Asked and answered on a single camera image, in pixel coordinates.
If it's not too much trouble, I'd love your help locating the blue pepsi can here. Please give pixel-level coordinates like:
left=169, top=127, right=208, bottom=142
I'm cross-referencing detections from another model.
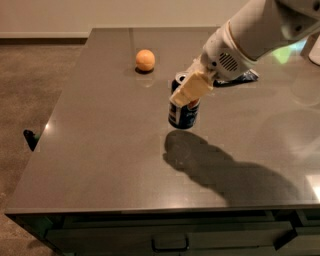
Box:
left=168, top=72, right=200, bottom=129

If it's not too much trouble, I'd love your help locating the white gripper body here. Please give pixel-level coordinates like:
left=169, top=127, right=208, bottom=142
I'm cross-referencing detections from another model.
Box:
left=200, top=22, right=257, bottom=81

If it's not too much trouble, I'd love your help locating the orange fruit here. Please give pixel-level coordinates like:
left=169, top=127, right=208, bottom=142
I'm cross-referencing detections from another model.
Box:
left=136, top=49, right=155, bottom=72

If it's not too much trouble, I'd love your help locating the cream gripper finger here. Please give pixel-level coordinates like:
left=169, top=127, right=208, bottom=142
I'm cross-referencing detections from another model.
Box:
left=186, top=59, right=202, bottom=77
left=170, top=71, right=214, bottom=107

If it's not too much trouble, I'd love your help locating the black drawer handle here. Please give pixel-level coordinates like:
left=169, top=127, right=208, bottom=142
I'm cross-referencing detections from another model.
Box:
left=151, top=236, right=190, bottom=253

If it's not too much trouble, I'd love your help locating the dark cabinet drawer front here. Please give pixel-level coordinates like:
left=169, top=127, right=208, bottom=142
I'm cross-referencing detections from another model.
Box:
left=46, top=222, right=292, bottom=255

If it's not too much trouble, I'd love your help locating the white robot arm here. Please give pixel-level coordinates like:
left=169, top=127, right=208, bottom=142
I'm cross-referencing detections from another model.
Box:
left=170, top=0, right=320, bottom=107

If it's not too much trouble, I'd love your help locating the blue white chip bag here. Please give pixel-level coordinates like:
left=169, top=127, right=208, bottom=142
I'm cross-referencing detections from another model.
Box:
left=213, top=69, right=259, bottom=88

